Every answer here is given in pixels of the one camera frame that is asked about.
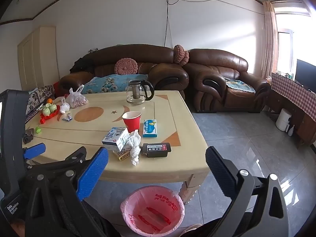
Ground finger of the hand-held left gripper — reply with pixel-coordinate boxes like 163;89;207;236
23;143;46;160
27;146;87;172

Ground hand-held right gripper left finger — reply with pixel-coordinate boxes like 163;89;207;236
25;147;110;237

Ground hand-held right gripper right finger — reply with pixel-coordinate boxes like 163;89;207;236
205;146;291;237

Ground white tissue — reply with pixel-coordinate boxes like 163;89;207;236
126;130;142;166

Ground trash bin pink bag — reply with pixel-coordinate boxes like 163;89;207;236
120;186;185;235

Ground red paper cup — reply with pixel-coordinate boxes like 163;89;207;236
122;111;142;133

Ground black box red label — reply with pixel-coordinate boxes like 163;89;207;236
140;142;172;158

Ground dark crumpled object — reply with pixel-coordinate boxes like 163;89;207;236
22;128;34;144

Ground beige wooden coffee table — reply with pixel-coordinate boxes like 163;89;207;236
22;90;210;204

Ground white blue medicine box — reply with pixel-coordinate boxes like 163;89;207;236
102;127;130;151

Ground small white plastic bag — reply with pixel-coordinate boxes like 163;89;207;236
60;97;70;114

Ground floral patterned blanket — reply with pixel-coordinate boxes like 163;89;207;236
25;85;55;124

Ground person's leg black trousers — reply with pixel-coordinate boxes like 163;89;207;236
188;212;237;237
81;199;121;237

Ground plastic bag of nuts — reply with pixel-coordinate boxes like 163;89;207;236
65;85;89;109

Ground blue tissue packet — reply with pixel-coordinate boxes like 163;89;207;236
143;119;158;138

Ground cream wooden door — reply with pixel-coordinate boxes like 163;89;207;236
17;27;60;91

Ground blue armchair seat mat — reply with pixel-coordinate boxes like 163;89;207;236
223;77;256;94

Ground black clothing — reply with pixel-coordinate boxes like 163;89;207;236
70;52;95;74

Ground brown leather armchair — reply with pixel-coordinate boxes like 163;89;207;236
184;49;271;113

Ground brown wooden cabinet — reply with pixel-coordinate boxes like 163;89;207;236
269;86;316;149

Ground red checked tablecloth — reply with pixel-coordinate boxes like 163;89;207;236
271;73;316;122

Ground brown leather sofa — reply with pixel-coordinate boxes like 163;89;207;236
58;44;189;102

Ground black television screen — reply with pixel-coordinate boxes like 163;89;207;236
295;59;316;93

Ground pink curtain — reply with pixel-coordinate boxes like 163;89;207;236
262;0;279;79

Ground bright window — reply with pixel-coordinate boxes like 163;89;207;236
274;5;316;77

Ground black wall cable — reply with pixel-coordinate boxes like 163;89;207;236
163;0;181;48

